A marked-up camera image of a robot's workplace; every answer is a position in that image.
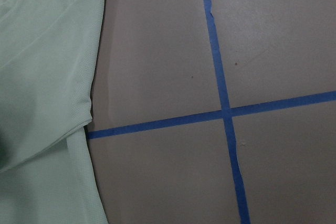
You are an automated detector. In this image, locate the olive green long-sleeve shirt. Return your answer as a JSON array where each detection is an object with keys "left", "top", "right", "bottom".
[{"left": 1, "top": 0, "right": 107, "bottom": 223}]

